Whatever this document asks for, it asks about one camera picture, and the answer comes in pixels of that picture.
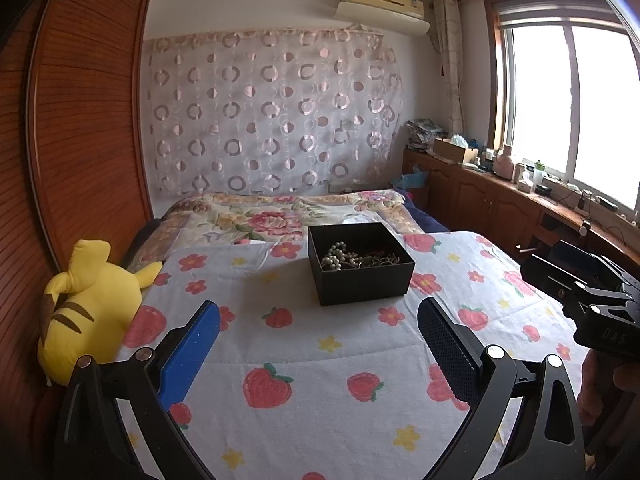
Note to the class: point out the clear bottle green cap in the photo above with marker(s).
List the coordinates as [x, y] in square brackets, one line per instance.
[539, 172]

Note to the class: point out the person's right hand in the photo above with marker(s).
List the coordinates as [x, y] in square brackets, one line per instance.
[605, 395]

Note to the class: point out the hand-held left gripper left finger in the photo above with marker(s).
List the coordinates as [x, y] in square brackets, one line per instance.
[192, 355]

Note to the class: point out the cardboard box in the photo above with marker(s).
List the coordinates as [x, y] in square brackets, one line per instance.
[452, 152]

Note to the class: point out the wooden cabinet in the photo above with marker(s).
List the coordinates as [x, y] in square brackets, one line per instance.
[480, 200]

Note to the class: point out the white plastic bag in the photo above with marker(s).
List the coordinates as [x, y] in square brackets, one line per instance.
[458, 141]

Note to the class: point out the blue bag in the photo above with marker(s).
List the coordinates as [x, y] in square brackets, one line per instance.
[412, 180]

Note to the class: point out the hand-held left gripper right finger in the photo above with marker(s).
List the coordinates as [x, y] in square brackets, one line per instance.
[447, 355]

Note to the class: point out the silver ornate hairpin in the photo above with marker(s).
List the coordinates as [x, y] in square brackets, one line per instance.
[387, 260]

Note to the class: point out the white jug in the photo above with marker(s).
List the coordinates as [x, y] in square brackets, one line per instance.
[504, 162]

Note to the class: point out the floral quilt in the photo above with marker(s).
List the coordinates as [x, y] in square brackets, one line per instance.
[260, 220]

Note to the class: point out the purple blanket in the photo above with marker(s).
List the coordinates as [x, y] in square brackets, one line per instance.
[422, 222]

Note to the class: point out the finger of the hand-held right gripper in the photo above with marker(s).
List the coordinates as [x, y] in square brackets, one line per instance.
[550, 282]
[585, 265]

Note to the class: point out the strawberry printed blanket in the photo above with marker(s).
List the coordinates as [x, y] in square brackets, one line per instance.
[325, 360]

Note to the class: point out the yellow striped plush toy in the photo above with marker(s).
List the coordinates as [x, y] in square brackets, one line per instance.
[95, 300]

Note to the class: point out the black jewelry box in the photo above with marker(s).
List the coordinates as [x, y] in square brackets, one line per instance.
[360, 287]

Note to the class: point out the stack of folded cloths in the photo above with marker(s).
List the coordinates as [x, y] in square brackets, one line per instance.
[424, 132]

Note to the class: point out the sheer circle-patterned curtain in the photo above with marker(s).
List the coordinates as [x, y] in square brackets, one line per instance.
[275, 110]

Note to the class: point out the wall air conditioner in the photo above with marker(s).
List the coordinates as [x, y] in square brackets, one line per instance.
[382, 7]

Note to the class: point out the small white bottle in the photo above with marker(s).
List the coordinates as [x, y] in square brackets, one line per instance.
[523, 177]

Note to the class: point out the wooden framed window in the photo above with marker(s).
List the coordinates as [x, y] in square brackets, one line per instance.
[600, 110]

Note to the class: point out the beige tied window curtain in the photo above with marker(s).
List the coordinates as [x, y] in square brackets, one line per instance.
[450, 60]

